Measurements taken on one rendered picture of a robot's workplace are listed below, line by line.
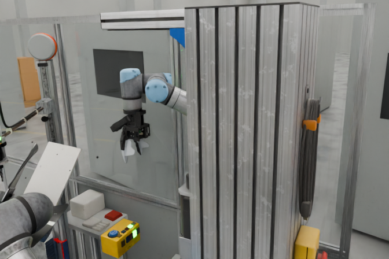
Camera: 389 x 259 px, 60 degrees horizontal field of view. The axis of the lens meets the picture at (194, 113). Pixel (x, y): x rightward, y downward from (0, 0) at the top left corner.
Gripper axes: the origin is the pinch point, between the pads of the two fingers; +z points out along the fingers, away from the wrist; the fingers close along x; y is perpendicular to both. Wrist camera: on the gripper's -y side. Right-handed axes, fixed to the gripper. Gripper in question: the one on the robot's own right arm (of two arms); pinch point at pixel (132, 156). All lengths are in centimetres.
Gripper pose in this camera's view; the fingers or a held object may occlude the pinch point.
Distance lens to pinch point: 140.6
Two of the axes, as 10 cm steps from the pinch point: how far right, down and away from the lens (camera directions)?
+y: 8.7, 1.1, -4.8
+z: 0.3, 9.7, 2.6
